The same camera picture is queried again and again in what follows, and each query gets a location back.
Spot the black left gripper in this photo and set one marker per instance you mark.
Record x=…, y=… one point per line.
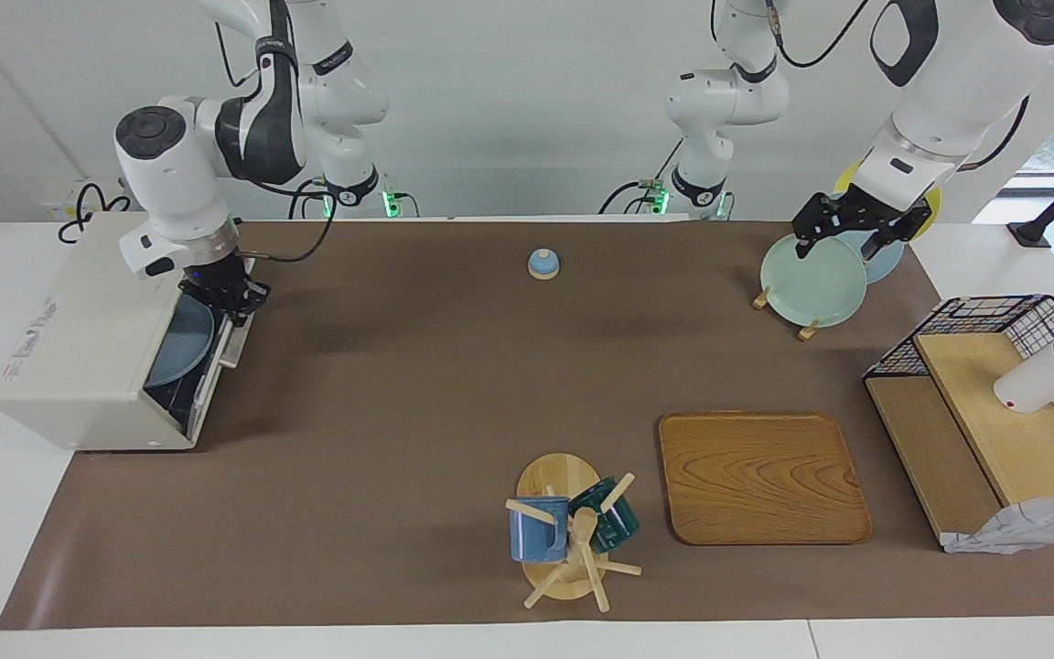
x=865, y=209

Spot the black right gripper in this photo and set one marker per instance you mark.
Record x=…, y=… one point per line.
x=216, y=275

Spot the light blue serving plate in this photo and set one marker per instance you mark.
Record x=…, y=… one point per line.
x=184, y=343

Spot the toaster oven glass door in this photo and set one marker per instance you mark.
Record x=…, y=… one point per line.
x=211, y=384

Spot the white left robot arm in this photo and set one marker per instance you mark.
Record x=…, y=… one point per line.
x=948, y=91

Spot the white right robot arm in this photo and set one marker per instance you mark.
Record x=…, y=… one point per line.
x=170, y=183

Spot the cream toaster oven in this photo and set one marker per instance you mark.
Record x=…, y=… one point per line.
x=79, y=366

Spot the light blue racked plate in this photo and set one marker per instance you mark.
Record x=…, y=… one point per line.
x=888, y=261

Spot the yellow plate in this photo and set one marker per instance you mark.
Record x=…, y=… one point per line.
x=847, y=178

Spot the pale green plate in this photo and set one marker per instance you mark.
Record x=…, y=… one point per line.
x=811, y=284

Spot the wooden plate rack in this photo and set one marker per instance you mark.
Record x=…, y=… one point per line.
x=807, y=331

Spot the white power strip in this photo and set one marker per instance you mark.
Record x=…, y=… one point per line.
x=65, y=209

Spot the brown table mat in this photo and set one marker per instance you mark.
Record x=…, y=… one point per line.
x=399, y=412

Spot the white cup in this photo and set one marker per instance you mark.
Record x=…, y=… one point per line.
x=1039, y=380

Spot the wooden stepped shelf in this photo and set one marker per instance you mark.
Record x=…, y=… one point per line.
x=994, y=430

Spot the rectangular wooden tray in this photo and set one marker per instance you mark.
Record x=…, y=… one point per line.
x=760, y=476

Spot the small blue lid wooden knob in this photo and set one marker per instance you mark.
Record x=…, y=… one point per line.
x=543, y=265

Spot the wooden mug tree stand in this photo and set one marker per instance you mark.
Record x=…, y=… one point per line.
x=554, y=476

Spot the dark green mug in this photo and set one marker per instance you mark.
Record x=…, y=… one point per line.
x=618, y=526

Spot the blue striped mug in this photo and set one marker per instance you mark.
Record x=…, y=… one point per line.
x=536, y=540

